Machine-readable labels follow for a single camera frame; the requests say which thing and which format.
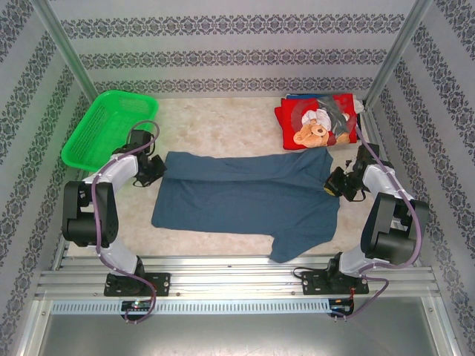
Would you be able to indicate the green plastic basket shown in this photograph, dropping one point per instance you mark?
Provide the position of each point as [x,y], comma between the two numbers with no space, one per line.
[107,126]

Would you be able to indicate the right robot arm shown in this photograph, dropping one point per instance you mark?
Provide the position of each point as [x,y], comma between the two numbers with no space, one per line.
[389,237]

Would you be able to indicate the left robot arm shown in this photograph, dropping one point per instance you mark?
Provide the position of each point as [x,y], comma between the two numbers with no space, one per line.
[78,219]

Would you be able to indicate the red teddy bear t-shirt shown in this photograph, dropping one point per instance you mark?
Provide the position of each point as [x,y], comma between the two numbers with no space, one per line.
[293,130]

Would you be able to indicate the white folded garment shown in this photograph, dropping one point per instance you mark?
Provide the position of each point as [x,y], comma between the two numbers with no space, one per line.
[360,105]

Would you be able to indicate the metal sheet shelf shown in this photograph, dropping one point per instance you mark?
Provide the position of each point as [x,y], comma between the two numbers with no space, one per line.
[237,333]

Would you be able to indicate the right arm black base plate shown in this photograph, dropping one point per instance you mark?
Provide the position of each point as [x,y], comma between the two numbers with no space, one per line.
[311,283]

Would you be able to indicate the aluminium frame post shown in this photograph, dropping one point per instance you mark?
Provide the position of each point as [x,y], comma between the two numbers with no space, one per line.
[397,55]
[70,55]

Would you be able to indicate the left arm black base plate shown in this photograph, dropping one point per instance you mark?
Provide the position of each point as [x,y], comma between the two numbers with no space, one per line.
[159,283]

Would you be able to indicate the aluminium mounting rail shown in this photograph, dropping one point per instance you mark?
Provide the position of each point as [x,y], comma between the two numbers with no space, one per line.
[237,274]

